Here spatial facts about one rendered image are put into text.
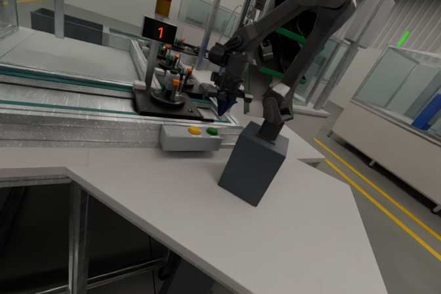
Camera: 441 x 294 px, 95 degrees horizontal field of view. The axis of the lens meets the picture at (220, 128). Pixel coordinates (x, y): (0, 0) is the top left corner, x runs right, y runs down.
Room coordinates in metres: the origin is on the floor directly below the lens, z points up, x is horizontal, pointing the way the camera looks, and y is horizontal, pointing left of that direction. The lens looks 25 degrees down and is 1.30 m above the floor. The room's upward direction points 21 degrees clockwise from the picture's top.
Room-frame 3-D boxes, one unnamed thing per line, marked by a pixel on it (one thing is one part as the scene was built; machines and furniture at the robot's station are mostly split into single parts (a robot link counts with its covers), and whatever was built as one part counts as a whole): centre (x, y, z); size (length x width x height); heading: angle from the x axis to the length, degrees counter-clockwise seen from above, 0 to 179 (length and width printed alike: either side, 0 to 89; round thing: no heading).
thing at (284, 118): (0.57, -0.13, 1.15); 0.09 x 0.07 x 0.06; 149
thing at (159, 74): (1.05, 0.29, 1.01); 0.24 x 0.24 x 0.13; 36
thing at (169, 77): (0.77, 0.25, 1.06); 0.08 x 0.04 x 0.07; 36
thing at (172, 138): (0.62, 0.08, 0.93); 0.21 x 0.07 x 0.06; 126
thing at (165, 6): (0.83, 0.36, 1.28); 0.05 x 0.05 x 0.05
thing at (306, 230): (0.62, -0.15, 0.84); 0.90 x 0.70 x 0.03; 77
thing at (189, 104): (0.76, 0.25, 0.96); 0.24 x 0.24 x 0.02; 36
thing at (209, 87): (0.67, 0.02, 1.14); 0.19 x 0.06 x 0.08; 126
